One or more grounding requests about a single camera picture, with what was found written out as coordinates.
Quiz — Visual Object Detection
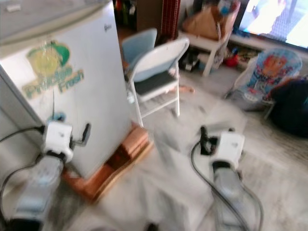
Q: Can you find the white mini fridge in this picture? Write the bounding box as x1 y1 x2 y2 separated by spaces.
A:
0 0 139 180

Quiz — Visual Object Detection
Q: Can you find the orange brick base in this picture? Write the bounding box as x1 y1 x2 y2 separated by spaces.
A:
62 121 154 202

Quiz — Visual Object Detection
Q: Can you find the green yellow fruit sticker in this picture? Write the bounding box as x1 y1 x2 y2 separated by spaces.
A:
24 41 86 100

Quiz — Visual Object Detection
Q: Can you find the small red toy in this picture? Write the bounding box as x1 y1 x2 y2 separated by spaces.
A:
223 54 240 68

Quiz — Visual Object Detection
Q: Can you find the white folding chair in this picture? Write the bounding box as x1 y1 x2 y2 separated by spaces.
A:
127 38 191 128

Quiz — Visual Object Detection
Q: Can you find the white bench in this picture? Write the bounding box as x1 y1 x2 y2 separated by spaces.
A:
177 26 235 77

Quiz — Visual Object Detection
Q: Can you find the dark blue bundle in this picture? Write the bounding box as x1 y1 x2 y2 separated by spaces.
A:
269 77 308 139

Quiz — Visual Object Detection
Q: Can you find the colourful baby bouncer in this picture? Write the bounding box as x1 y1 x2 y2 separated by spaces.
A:
224 47 304 116

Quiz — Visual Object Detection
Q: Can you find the light blue plastic chair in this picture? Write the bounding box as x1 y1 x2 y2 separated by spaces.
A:
121 27 158 74

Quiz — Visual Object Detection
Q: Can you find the brown bag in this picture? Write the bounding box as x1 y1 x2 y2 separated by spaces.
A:
182 7 234 41

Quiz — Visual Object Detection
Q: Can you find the red curtain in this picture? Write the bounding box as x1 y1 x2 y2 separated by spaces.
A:
161 0 182 41

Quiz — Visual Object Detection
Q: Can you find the bright television screen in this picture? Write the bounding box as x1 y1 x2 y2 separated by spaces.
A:
236 0 308 48

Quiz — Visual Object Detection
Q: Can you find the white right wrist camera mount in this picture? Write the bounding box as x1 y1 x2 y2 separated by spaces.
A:
214 130 246 169

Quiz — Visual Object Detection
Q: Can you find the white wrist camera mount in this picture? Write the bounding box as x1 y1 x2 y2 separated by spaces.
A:
41 121 75 163
214 130 246 169

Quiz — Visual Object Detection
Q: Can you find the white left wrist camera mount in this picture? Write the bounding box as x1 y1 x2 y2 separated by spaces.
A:
41 121 75 163

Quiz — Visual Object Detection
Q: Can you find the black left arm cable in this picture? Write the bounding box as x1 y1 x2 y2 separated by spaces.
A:
0 125 46 227

